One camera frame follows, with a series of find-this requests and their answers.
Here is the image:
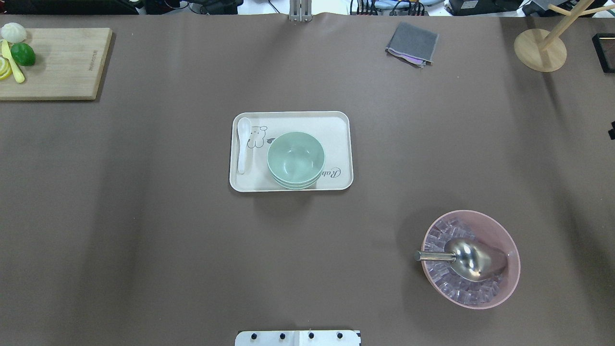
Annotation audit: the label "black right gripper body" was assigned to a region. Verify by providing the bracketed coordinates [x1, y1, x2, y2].
[609, 122, 615, 140]

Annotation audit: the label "green bowl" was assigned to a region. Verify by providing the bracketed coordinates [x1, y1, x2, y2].
[275, 180, 317, 190]
[269, 170, 323, 190]
[267, 132, 326, 183]

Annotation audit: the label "dark wooden tray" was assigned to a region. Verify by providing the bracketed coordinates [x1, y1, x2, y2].
[591, 33, 615, 73]

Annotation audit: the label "wooden mug tree stand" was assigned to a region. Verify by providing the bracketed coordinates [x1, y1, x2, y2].
[514, 0, 615, 73]

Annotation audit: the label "pink bowl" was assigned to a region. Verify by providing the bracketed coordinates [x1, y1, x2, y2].
[415, 210, 521, 309]

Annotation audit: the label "metal scoop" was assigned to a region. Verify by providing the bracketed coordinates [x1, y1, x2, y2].
[414, 238, 508, 282]

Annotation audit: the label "grey folded cloth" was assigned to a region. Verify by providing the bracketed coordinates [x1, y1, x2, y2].
[385, 22, 439, 68]

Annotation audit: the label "ice cubes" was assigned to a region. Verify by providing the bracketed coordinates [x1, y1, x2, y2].
[422, 218, 503, 305]

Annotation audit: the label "cream rabbit tray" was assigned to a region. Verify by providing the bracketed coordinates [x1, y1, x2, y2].
[229, 111, 354, 193]

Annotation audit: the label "green bowl on tray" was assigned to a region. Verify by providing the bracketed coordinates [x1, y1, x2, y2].
[275, 180, 317, 190]

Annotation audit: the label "white ceramic spoon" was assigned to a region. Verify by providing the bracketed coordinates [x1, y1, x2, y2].
[237, 117, 252, 174]

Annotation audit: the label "wooden cutting board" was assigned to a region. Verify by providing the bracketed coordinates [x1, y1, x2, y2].
[0, 28, 112, 101]

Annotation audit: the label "green lime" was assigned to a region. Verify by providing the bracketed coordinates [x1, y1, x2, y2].
[10, 42, 37, 66]

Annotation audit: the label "white garlic bulb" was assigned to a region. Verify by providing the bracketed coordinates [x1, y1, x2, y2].
[0, 22, 28, 43]

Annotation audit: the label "lemon slice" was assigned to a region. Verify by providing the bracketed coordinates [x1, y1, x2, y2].
[0, 57, 12, 80]

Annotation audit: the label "yellow plastic knife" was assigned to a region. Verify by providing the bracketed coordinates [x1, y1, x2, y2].
[1, 39, 25, 83]

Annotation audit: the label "white camera stand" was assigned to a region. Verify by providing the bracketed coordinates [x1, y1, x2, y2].
[234, 329, 362, 346]

